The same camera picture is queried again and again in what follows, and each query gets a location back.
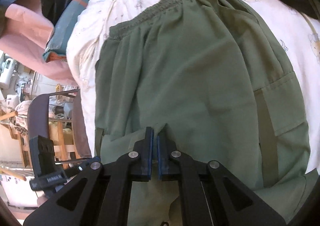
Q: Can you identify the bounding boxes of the olive green pants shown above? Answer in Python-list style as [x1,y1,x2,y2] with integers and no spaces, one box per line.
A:
[95,0,318,221]

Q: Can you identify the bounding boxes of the purple folding chair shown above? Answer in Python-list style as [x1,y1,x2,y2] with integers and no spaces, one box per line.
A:
[28,89,81,167]

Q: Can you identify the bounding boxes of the white water heater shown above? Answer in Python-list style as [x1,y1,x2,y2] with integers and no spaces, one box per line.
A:
[0,58,16,89]

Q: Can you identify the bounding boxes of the teal bed headboard cushion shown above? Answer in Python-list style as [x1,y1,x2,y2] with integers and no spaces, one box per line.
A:
[42,0,89,63]

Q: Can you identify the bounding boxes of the pink hanging curtain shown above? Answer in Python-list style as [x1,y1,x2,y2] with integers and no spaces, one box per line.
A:
[1,0,77,86]

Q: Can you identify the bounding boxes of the cream bear print duvet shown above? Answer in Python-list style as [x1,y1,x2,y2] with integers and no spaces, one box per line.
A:
[67,0,319,170]

